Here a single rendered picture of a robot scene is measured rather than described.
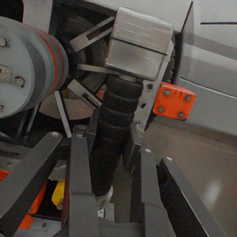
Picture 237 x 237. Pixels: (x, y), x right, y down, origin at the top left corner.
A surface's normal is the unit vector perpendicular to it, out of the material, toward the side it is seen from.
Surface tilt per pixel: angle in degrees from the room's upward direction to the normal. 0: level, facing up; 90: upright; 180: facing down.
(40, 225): 0
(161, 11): 90
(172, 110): 90
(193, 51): 90
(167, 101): 90
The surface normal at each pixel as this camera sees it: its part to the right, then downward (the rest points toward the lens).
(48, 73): 0.59, 0.32
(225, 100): 0.05, 0.34
